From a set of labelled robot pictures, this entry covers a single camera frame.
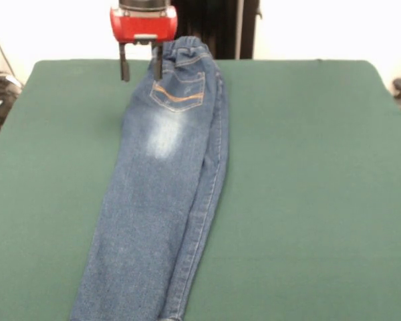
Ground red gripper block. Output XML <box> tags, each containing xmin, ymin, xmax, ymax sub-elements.
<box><xmin>109</xmin><ymin>7</ymin><xmax>178</xmax><ymax>82</ymax></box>

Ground dark green table cloth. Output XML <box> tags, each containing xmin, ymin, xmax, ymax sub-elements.
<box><xmin>0</xmin><ymin>58</ymin><xmax>401</xmax><ymax>321</ymax></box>

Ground blue denim jeans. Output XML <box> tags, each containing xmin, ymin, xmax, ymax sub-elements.
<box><xmin>69</xmin><ymin>35</ymin><xmax>231</xmax><ymax>321</ymax></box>

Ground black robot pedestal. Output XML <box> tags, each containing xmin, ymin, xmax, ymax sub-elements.
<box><xmin>168</xmin><ymin>0</ymin><xmax>263</xmax><ymax>60</ymax></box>

